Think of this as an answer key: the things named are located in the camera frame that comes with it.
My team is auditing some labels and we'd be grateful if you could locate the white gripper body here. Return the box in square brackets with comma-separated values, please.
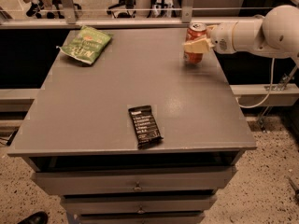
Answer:
[210, 22, 235, 54]

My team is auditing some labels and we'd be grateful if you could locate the red coke can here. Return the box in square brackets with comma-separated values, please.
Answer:
[183, 22, 208, 65]

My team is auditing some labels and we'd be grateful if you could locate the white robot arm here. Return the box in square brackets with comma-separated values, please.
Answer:
[183, 5, 299, 66]

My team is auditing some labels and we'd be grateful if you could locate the green jalapeno chip bag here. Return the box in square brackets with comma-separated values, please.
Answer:
[59, 26, 112, 65]

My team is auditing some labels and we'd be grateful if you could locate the black office chair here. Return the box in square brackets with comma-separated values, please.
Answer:
[107, 0, 135, 18]

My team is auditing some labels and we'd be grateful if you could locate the black snack bar wrapper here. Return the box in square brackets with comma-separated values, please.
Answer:
[128, 105, 163, 148]

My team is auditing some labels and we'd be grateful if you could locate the top grey drawer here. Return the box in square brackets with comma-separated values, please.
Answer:
[32, 166, 236, 195]

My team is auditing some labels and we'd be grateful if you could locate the grey drawer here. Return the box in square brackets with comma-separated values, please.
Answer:
[78, 212, 205, 224]
[62, 194, 216, 215]
[32, 166, 236, 195]

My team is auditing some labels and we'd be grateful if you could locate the grey drawer cabinet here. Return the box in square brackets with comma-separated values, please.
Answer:
[9, 28, 255, 224]

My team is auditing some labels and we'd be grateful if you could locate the middle grey drawer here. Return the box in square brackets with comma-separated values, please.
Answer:
[62, 194, 216, 215]

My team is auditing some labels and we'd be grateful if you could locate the bottom grey drawer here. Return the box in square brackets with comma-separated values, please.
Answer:
[78, 212, 205, 224]

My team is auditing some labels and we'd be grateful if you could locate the black shoe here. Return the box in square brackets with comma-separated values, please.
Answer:
[18, 211, 49, 224]

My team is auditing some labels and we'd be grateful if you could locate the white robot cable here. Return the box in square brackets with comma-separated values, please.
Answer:
[236, 58, 277, 110]

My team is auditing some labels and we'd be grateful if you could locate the metal railing frame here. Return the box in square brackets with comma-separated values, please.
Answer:
[0, 0, 298, 29]

